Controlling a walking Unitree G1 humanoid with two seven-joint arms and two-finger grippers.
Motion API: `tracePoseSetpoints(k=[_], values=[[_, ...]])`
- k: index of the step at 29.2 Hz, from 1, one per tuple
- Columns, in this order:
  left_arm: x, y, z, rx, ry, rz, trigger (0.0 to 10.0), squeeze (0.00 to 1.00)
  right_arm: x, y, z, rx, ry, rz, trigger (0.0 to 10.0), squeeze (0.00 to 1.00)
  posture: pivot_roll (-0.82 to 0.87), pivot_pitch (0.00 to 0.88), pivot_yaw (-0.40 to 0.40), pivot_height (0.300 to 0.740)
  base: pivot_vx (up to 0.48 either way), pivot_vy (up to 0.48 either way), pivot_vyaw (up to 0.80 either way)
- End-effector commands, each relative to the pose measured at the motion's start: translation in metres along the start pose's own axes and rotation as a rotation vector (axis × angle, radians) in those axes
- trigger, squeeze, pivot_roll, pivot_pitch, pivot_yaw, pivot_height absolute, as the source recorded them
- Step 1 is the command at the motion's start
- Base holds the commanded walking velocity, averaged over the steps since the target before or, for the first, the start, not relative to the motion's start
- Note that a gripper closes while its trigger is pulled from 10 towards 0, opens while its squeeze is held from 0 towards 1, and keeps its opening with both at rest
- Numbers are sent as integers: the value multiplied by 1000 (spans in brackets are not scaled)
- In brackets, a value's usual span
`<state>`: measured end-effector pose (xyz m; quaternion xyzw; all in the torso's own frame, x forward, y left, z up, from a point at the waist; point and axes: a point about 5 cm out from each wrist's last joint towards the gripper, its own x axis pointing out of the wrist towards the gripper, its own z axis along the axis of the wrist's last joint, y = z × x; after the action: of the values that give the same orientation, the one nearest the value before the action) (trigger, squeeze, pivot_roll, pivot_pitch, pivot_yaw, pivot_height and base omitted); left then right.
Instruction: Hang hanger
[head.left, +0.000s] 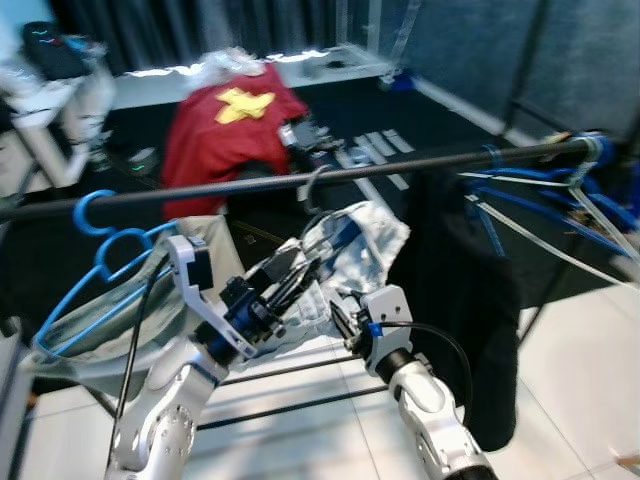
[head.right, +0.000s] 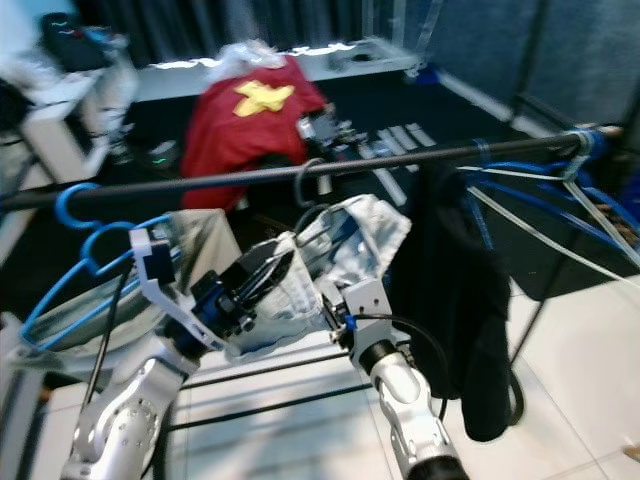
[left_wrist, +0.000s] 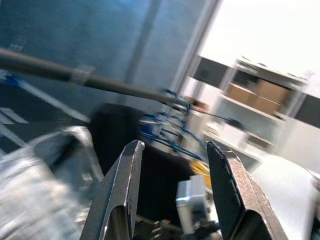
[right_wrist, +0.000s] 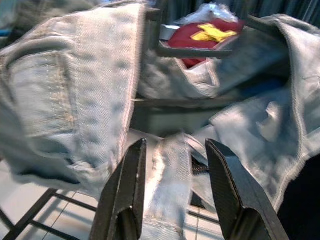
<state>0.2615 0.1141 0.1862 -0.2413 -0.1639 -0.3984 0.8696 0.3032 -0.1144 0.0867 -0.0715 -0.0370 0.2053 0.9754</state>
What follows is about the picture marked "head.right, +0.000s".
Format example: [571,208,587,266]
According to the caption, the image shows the white shelf cabinet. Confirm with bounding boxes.
[0,60,143,186]

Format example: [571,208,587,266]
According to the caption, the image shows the black metal clothes rack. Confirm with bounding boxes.
[0,122,623,431]

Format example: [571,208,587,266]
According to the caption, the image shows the red cloth with yellow star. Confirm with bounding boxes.
[180,55,329,213]

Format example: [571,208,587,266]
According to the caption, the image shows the white window ledge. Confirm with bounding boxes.
[130,38,421,101]

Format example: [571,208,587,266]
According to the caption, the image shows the white crumpled plastic bag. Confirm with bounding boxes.
[225,38,296,73]

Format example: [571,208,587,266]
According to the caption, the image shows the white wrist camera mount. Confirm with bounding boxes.
[128,225,211,359]
[335,278,398,353]

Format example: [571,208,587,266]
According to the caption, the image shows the dark grey hanger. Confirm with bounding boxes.
[292,158,329,209]

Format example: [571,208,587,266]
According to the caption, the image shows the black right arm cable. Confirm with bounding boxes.
[360,315,456,421]

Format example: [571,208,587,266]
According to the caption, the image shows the dark striped curtain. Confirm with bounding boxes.
[75,0,371,66]

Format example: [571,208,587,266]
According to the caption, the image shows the blue plastic hanger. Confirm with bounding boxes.
[55,183,103,231]
[20,220,181,351]
[460,128,640,246]

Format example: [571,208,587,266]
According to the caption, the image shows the small black bag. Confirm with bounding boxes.
[40,12,113,73]

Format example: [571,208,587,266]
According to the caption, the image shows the white plastic hanger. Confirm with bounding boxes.
[465,165,640,291]

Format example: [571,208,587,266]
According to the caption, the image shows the light denim shorts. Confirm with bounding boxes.
[225,195,411,336]

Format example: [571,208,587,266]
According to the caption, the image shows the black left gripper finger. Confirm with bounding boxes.
[260,255,309,306]
[240,238,289,273]

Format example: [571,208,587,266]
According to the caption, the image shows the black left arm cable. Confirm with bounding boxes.
[93,268,138,413]

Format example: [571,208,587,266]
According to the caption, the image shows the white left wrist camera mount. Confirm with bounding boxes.
[128,225,211,359]

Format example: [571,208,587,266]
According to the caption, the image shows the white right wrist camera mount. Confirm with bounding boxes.
[335,278,398,353]

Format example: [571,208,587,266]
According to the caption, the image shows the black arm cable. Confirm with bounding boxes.
[93,268,138,413]
[360,315,456,421]

